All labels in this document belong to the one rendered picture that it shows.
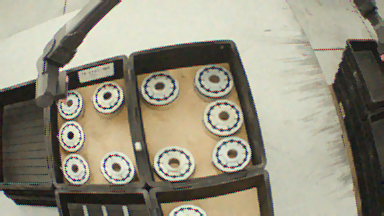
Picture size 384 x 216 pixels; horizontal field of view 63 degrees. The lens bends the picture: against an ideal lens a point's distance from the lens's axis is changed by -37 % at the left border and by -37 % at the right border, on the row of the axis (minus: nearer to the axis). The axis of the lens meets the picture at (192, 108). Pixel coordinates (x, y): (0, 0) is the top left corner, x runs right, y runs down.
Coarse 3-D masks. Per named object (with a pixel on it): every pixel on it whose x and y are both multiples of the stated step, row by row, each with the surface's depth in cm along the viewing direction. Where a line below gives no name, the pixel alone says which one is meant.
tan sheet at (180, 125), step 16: (208, 64) 137; (224, 64) 137; (192, 80) 134; (192, 96) 131; (144, 112) 129; (160, 112) 129; (176, 112) 129; (192, 112) 129; (144, 128) 126; (160, 128) 126; (176, 128) 127; (192, 128) 127; (160, 144) 124; (176, 144) 124; (192, 144) 124; (208, 144) 125; (208, 160) 122; (192, 176) 120
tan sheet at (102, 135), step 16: (112, 80) 134; (96, 128) 125; (112, 128) 126; (128, 128) 126; (96, 144) 123; (112, 144) 123; (128, 144) 124; (96, 160) 120; (64, 176) 116; (96, 176) 118
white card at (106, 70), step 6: (102, 66) 126; (108, 66) 127; (78, 72) 125; (84, 72) 126; (90, 72) 127; (96, 72) 128; (102, 72) 129; (108, 72) 129; (84, 78) 128; (90, 78) 129; (96, 78) 130
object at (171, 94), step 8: (160, 72) 131; (144, 80) 130; (152, 80) 130; (168, 80) 130; (176, 80) 130; (144, 88) 129; (176, 88) 129; (144, 96) 127; (152, 96) 128; (160, 96) 127; (168, 96) 128; (176, 96) 128; (160, 104) 126
